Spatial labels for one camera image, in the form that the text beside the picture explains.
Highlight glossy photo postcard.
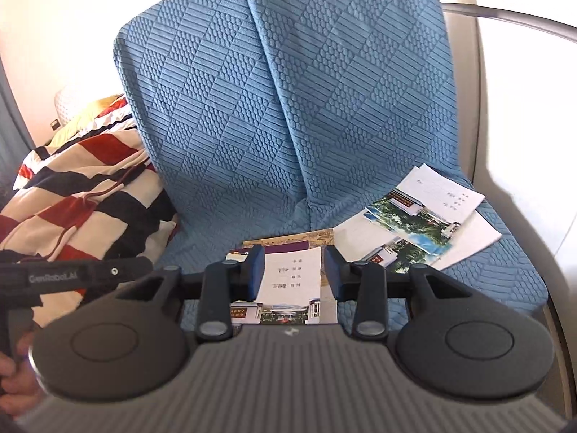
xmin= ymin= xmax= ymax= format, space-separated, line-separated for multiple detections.
xmin=228 ymin=246 xmax=323 ymax=327

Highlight tan Chinese painting book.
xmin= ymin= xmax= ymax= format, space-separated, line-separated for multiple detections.
xmin=242 ymin=229 xmax=338 ymax=324

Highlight purple and gold book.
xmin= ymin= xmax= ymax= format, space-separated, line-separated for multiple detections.
xmin=226 ymin=241 xmax=309 ymax=262

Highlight person's left hand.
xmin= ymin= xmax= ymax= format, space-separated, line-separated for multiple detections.
xmin=0 ymin=331 xmax=45 ymax=418

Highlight building photo postcard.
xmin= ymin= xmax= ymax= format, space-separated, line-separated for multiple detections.
xmin=362 ymin=237 xmax=438 ymax=273
xmin=364 ymin=189 xmax=461 ymax=256

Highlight striped red black blanket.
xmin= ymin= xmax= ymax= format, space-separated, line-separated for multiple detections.
xmin=0 ymin=96 xmax=181 ymax=328

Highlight white text paper sheets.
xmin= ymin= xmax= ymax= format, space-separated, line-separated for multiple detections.
xmin=396 ymin=164 xmax=485 ymax=224

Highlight yellow pillow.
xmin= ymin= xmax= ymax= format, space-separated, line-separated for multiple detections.
xmin=47 ymin=92 xmax=120 ymax=148

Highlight white quilted headboard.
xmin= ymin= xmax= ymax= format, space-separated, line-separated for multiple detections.
xmin=54 ymin=84 xmax=123 ymax=126

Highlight left blue floor chair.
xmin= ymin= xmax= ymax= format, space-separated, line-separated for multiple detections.
xmin=114 ymin=0 xmax=310 ymax=273

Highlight blue floor chair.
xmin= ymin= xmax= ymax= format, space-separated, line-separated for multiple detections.
xmin=242 ymin=0 xmax=550 ymax=321
xmin=114 ymin=0 xmax=310 ymax=273

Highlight right blue floor chair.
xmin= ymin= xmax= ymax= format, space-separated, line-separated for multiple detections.
xmin=242 ymin=0 xmax=550 ymax=321

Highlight dark curved metal bar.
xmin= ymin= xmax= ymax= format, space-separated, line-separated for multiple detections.
xmin=441 ymin=2 xmax=577 ymax=43

